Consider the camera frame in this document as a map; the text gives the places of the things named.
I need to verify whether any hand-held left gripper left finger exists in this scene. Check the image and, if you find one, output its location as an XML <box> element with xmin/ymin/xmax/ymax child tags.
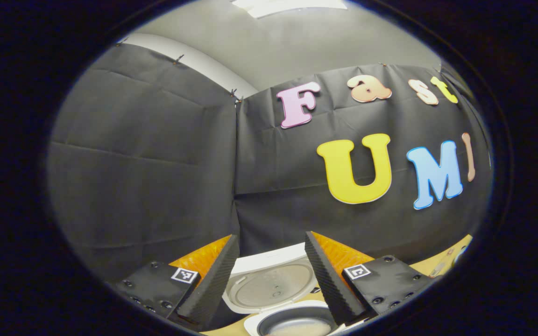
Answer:
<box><xmin>114</xmin><ymin>234</ymin><xmax>241</xmax><ymax>330</ymax></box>

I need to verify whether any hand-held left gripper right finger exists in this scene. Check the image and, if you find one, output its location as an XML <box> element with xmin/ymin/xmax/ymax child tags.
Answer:
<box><xmin>303</xmin><ymin>231</ymin><xmax>434</xmax><ymax>327</ymax></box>

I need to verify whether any white rice cooker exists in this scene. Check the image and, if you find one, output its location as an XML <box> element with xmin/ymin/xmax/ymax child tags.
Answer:
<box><xmin>222</xmin><ymin>243</ymin><xmax>347</xmax><ymax>336</ymax></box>

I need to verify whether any clear plastic water bottle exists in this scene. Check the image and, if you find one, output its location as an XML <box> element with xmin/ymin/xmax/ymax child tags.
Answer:
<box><xmin>429</xmin><ymin>247</ymin><xmax>456</xmax><ymax>279</ymax></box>

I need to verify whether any large ceiling light panel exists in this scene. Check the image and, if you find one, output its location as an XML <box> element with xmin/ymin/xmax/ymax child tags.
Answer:
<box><xmin>232</xmin><ymin>0</ymin><xmax>348</xmax><ymax>19</ymax></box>

